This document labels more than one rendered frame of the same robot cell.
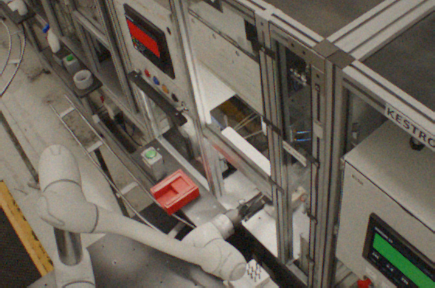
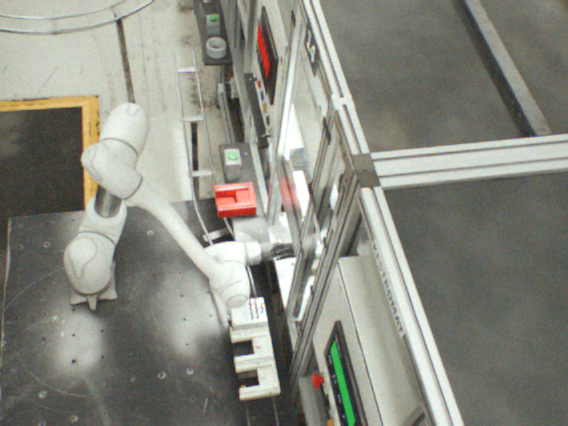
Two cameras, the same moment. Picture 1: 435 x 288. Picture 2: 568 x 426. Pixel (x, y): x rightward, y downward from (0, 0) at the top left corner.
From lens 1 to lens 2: 37 cm
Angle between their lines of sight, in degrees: 10
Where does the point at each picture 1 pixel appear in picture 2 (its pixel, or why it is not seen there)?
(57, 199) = (106, 155)
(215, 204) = (263, 230)
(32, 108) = (166, 40)
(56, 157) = (128, 117)
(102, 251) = (145, 217)
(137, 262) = (170, 244)
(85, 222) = (122, 188)
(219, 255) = (228, 277)
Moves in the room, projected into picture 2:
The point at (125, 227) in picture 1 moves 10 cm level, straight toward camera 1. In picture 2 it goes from (160, 209) to (156, 235)
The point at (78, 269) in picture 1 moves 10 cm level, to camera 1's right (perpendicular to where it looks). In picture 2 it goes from (105, 223) to (129, 231)
